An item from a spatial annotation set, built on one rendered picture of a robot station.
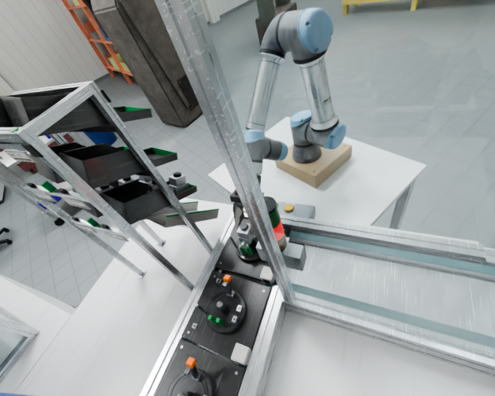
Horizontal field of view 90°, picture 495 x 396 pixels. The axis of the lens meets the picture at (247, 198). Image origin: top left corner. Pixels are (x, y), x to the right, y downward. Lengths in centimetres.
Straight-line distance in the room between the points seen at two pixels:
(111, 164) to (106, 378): 80
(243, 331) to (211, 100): 72
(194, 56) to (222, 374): 80
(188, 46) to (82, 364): 121
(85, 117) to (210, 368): 76
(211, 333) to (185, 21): 83
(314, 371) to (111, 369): 73
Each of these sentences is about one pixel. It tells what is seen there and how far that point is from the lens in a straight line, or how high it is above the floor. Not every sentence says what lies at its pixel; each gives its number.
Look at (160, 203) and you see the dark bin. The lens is 86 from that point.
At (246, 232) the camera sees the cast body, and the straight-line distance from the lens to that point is 87.
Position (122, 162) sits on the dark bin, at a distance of 76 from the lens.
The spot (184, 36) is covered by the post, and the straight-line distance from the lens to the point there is 31.
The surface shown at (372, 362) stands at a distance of 95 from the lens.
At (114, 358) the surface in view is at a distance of 123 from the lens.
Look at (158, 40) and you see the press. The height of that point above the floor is 114.
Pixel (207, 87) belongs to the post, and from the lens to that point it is 31.
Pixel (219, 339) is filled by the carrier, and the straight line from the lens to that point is 90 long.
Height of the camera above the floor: 180
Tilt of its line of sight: 46 degrees down
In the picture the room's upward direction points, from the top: 22 degrees counter-clockwise
